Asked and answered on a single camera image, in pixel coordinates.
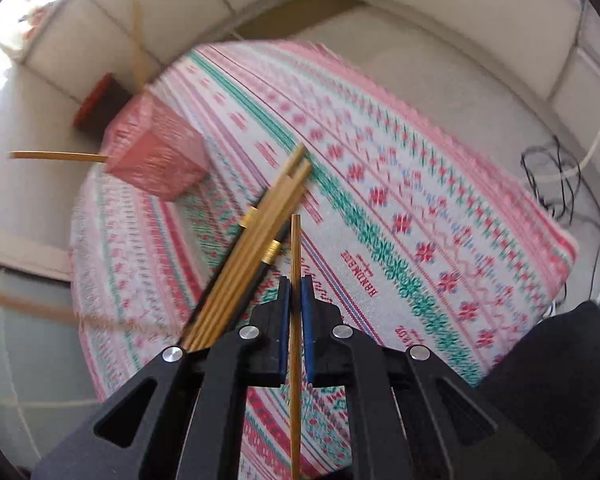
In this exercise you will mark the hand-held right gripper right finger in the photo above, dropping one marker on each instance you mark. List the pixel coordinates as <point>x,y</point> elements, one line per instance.
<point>307,332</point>

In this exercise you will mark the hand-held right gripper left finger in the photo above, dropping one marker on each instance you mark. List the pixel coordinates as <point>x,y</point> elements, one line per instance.
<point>283,330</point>

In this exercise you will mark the pink mesh utensil holder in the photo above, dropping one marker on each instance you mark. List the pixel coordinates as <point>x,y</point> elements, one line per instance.
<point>152,150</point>

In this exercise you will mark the black chopstick with gold band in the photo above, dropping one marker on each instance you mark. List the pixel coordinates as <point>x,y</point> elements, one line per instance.
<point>240,237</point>
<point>274,247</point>

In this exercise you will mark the bundle of wooden chopsticks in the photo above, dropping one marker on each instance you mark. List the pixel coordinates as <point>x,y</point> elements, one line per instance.
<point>280,180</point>

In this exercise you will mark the patterned pink green tablecloth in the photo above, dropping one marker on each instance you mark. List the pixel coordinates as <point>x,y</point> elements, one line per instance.
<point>380,185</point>

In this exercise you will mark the dark cloth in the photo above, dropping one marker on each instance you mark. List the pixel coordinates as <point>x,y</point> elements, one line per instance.
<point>550,375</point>

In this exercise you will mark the red round stool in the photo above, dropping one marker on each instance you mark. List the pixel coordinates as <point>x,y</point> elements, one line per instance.
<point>100,102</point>

